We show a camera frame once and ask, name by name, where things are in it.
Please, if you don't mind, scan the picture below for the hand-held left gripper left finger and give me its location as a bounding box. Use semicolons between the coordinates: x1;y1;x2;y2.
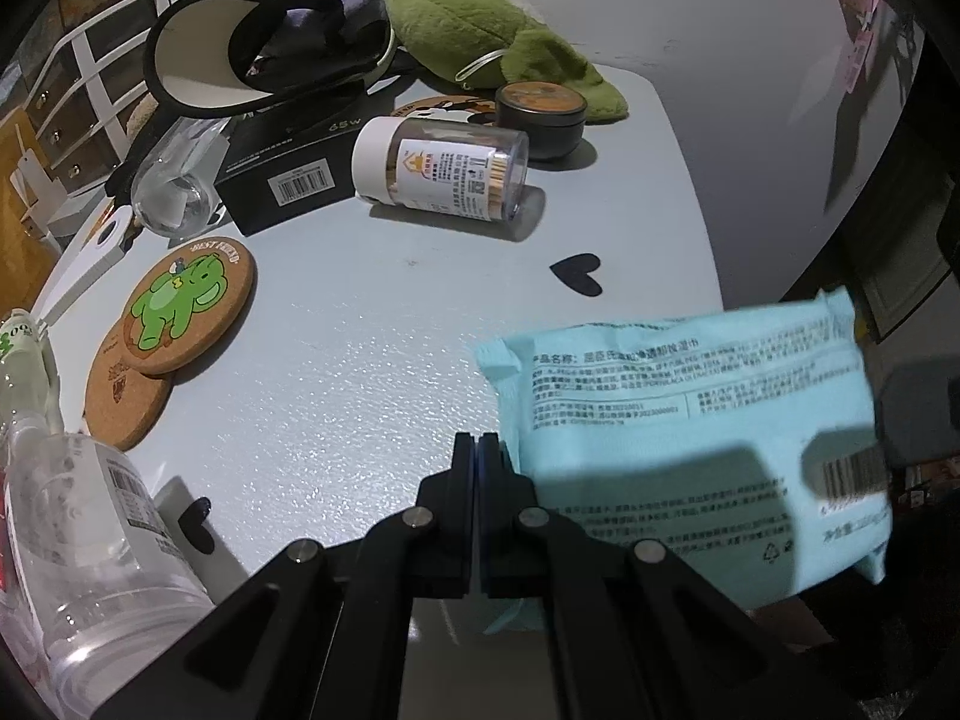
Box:
94;431;479;720

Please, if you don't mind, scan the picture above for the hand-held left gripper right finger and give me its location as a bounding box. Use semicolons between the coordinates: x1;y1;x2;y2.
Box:
478;431;863;720

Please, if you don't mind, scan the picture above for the teal wet wipes pack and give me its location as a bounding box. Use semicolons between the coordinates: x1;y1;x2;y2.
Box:
476;289;893;635

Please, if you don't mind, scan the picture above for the black heart sticker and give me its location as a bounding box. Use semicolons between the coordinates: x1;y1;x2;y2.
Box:
549;251;602;299
176;496;213;554

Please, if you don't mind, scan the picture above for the green frog cork coaster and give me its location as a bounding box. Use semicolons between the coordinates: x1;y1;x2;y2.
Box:
118;238;258;377

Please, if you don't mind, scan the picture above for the plain cork coaster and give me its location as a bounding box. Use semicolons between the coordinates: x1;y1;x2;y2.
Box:
82;315;182;453

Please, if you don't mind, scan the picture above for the clear toothpick jar white lid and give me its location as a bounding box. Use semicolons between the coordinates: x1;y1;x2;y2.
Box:
351;116;530;224

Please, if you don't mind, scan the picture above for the clear plastic bottle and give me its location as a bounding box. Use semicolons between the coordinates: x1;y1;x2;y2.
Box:
0;412;220;715

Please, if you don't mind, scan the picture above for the black box with barcode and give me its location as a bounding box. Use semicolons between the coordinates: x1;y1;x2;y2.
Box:
214;86;376;238

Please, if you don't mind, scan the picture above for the black tin with orange lid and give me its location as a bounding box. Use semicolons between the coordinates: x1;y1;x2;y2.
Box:
493;81;588;161

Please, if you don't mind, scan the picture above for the cartoon dog cork coaster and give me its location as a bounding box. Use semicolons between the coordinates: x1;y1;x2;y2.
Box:
390;94;500;128

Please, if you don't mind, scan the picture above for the clear glass cup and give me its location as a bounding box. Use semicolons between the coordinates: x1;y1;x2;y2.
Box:
131;120;230;238

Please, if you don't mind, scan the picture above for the white plastic tool with hole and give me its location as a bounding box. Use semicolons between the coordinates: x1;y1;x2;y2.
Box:
30;202;140;325

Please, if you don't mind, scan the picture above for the green label bottle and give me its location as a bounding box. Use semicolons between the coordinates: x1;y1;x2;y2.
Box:
0;307;65;437

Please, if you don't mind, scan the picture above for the green plush toy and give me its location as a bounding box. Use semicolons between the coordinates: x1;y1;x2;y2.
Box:
384;0;631;123

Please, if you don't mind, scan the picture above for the black visor cap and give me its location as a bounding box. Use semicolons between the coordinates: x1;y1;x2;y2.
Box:
142;0;398;121

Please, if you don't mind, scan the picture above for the grey purple plush toy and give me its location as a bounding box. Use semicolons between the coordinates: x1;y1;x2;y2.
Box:
289;0;392;40

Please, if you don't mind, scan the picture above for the pink hanging tag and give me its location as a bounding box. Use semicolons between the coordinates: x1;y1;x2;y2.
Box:
831;0;880;92

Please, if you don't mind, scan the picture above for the white wall bracket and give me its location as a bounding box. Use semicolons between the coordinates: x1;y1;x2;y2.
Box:
6;148;59;242

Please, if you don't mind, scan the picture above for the dark drawer cabinet white frame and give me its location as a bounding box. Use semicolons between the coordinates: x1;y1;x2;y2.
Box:
15;0;170;190

